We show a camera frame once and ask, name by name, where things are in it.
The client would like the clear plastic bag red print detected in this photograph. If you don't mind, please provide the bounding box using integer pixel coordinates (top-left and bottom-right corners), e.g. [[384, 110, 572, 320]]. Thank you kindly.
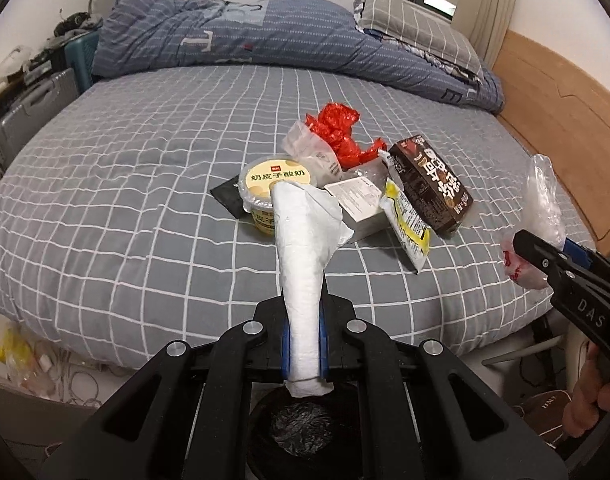
[[500, 154, 566, 290]]

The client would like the white paper towel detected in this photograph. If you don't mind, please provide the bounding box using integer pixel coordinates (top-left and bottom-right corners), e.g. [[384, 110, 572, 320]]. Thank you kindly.
[[270, 180, 353, 399]]

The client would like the white cardboard box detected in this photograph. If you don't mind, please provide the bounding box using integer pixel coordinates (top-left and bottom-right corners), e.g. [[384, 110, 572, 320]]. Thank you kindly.
[[325, 177, 390, 243]]

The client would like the white translucent pouch bag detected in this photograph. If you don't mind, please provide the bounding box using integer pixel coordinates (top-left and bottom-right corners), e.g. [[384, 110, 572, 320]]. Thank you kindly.
[[281, 122, 343, 188]]

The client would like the clear bubble wrap bag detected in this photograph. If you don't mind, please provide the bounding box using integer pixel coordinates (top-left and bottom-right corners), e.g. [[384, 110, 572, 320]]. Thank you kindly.
[[342, 159, 389, 190]]

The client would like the person's right hand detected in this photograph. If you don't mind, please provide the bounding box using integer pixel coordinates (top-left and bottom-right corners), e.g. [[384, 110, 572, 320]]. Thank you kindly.
[[562, 342, 610, 438]]

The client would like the yellow white snack wrapper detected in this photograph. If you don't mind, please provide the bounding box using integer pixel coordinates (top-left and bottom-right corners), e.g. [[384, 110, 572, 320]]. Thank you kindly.
[[380, 178, 431, 273]]

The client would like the brown chocolate milk carton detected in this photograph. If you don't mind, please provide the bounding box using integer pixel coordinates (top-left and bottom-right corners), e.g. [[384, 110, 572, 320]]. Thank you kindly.
[[389, 134, 474, 238]]

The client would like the black flat sachet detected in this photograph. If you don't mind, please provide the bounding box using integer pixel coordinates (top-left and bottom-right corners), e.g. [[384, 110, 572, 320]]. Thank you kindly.
[[209, 176, 249, 219]]

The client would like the yellow yogurt cup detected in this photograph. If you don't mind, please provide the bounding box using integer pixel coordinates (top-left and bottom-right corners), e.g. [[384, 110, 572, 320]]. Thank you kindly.
[[237, 154, 317, 235]]

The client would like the grey checked bed sheet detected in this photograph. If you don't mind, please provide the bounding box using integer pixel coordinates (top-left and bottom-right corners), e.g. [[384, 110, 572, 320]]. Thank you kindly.
[[0, 66, 551, 368]]

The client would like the beige curtain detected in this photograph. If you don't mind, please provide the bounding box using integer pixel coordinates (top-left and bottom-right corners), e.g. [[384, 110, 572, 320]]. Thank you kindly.
[[451, 0, 516, 68]]

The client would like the yellow plastic bag on floor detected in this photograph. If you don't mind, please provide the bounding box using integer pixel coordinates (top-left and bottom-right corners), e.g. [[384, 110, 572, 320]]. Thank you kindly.
[[0, 327, 35, 375]]

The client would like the grey checked pillow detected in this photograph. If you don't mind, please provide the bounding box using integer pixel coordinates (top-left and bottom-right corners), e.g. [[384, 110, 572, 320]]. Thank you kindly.
[[354, 0, 484, 84]]

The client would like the blue striped duvet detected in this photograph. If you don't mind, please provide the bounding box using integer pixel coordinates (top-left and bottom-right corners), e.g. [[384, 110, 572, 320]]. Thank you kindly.
[[92, 0, 504, 114]]

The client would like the teal plastic stool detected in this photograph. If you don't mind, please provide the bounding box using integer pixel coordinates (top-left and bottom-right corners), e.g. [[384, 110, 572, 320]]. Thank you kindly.
[[63, 32, 99, 94]]

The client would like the grey suitcase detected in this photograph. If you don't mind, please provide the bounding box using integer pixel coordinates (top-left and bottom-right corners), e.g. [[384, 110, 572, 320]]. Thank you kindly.
[[0, 68, 80, 179]]

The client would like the clutter pile on suitcase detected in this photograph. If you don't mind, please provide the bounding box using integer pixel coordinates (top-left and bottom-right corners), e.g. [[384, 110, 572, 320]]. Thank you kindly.
[[0, 12, 102, 108]]

